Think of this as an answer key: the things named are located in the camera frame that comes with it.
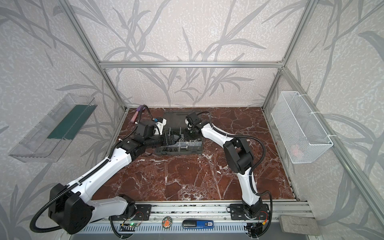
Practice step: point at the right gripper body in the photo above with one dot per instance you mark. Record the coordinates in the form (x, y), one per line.
(191, 132)

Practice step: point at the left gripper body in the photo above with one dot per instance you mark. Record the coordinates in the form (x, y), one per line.
(166, 139)

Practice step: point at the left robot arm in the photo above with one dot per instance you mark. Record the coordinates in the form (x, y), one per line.
(71, 207)

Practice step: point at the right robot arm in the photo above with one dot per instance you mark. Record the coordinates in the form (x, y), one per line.
(239, 157)

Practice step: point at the purple pink brush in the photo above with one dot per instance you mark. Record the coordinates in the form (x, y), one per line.
(136, 116)

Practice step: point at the grey plastic organizer box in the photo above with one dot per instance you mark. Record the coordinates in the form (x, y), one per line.
(188, 143)

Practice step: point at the round orange badge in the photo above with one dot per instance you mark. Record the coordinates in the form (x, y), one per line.
(167, 222)

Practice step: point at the blue black usb device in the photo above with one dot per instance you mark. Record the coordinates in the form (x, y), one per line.
(198, 224)

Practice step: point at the grey foam pad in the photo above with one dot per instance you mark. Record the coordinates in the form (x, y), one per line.
(299, 225)

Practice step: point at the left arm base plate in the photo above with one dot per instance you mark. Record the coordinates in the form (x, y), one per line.
(140, 213)

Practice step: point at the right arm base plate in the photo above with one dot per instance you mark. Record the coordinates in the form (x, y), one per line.
(238, 213)

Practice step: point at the clear wall shelf tray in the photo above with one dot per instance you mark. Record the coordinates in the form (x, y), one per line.
(49, 139)

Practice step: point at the white wire mesh basket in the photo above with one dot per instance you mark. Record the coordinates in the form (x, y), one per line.
(303, 136)

